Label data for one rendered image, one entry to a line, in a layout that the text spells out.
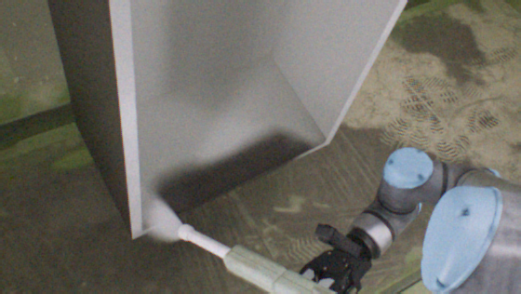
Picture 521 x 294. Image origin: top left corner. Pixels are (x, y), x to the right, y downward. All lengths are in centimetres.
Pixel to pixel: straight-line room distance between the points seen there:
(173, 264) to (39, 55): 84
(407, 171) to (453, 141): 122
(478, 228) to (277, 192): 153
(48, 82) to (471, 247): 182
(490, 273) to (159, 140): 118
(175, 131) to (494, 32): 177
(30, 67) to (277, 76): 87
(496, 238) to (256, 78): 126
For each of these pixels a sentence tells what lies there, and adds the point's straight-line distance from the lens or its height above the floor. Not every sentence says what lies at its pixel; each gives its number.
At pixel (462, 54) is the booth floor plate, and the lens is 276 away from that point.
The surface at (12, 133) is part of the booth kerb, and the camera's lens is 229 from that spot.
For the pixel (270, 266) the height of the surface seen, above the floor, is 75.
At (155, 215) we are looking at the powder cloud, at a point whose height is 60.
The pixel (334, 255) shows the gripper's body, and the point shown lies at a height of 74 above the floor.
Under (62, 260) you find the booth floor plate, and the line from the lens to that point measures 205.
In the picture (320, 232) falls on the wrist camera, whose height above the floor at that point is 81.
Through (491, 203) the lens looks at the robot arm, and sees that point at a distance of 64.
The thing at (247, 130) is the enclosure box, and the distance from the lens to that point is 169.
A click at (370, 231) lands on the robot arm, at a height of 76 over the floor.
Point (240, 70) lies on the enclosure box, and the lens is 179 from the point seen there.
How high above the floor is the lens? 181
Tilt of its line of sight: 48 degrees down
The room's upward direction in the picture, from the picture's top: 10 degrees clockwise
